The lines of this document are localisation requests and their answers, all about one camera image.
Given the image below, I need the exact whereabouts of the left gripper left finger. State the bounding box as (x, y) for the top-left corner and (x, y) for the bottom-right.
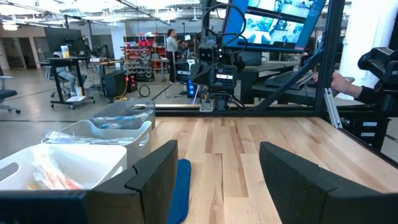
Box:
(0, 139), (178, 224)

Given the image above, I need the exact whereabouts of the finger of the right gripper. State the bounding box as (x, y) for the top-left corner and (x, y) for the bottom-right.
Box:
(190, 63), (215, 86)

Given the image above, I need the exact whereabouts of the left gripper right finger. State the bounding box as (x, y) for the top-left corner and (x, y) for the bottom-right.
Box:
(259, 141), (398, 224)

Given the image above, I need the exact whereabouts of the blue toothbrush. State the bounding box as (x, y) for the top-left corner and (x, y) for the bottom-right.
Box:
(98, 116), (147, 130)
(93, 111), (150, 130)

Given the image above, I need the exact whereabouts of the person's forearm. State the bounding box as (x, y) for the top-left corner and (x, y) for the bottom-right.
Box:
(354, 85), (379, 105)

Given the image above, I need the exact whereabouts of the black computer tower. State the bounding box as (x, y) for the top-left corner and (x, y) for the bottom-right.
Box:
(103, 72), (139, 100)
(175, 60), (197, 99)

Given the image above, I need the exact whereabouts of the person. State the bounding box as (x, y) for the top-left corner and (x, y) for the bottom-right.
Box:
(51, 51), (78, 95)
(165, 28), (181, 84)

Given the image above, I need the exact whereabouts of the white plastic bin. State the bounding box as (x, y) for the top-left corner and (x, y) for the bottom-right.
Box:
(0, 143), (128, 191)

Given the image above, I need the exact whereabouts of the red parts shelf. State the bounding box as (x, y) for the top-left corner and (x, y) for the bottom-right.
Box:
(123, 39), (168, 82)

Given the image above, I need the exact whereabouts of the large blue display screen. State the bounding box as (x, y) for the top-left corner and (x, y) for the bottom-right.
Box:
(222, 0), (327, 53)

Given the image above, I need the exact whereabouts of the light grey plastic bin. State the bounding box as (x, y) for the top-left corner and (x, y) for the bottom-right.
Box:
(42, 119), (153, 169)

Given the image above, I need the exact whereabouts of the dark grey plastic bin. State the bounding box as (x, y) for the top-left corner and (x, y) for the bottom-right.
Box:
(90, 99), (156, 130)

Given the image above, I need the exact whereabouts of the white column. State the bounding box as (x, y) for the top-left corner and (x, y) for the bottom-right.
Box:
(338, 0), (398, 88)
(110, 21), (127, 62)

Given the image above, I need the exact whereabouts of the dark blue cloth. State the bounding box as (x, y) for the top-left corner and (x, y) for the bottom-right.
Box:
(167, 158), (192, 224)

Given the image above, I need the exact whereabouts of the black control box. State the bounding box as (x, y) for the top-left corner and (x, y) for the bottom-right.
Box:
(340, 116), (392, 152)

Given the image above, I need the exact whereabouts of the person's hand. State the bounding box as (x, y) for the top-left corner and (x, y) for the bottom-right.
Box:
(312, 72), (363, 98)

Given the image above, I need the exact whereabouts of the black standing desk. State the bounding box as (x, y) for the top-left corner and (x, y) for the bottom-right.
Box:
(47, 55), (96, 111)

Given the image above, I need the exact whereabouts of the black monitor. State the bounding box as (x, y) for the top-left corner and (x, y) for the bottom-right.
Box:
(45, 27), (84, 54)

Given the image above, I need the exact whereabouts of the grey office chair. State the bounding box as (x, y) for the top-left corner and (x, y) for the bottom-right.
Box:
(0, 75), (22, 114)

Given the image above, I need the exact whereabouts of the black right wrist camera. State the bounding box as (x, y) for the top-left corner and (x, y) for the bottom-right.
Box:
(197, 42), (219, 63)

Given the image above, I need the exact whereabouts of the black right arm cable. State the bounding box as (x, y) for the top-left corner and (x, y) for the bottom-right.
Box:
(202, 2), (249, 48)

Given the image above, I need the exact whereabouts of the coiled black floor cable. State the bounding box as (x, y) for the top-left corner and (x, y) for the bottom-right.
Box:
(137, 84), (152, 98)

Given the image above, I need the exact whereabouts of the yellow floor cable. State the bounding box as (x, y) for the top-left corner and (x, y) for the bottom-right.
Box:
(113, 77), (129, 101)

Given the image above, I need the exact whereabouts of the silver angle bracket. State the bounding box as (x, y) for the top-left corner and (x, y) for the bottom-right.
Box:
(323, 88), (344, 129)

